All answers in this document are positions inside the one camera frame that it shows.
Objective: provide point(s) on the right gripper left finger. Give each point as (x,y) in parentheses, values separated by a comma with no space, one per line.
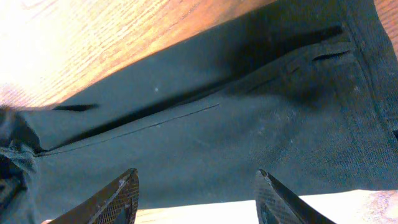
(116,203)

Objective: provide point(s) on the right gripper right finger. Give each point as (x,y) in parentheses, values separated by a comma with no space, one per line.
(276,204)

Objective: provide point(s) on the black t-shirt with logo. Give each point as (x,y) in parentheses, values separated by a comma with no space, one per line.
(306,90)

